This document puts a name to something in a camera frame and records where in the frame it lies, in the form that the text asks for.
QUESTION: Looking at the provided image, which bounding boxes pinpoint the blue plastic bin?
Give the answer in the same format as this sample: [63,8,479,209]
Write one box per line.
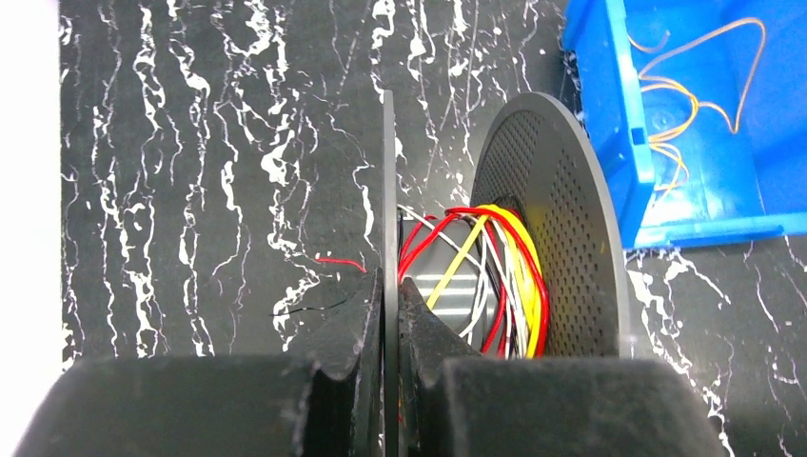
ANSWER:
[561,1,806,249]

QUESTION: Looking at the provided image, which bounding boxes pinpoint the red cable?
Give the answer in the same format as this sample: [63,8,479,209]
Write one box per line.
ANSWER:
[315,207,551,360]

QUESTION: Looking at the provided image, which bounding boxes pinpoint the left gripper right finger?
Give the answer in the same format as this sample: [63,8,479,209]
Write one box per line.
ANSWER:
[399,280,723,456]

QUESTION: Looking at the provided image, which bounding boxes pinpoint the yellow cable in bin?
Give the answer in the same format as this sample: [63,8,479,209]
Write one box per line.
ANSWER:
[627,17,768,190]

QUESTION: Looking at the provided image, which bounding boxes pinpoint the yellow wire on spool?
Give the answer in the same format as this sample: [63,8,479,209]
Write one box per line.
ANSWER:
[425,203,544,360]

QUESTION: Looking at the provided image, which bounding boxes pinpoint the dark grey cable spool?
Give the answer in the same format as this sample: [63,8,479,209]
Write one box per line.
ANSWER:
[382,92,629,456]

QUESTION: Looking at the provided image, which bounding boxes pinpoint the white wire on spool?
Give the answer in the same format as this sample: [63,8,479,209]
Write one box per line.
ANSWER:
[397,205,524,354]

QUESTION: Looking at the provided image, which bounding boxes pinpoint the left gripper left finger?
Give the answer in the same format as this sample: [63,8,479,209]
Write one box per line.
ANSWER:
[16,270,384,456]

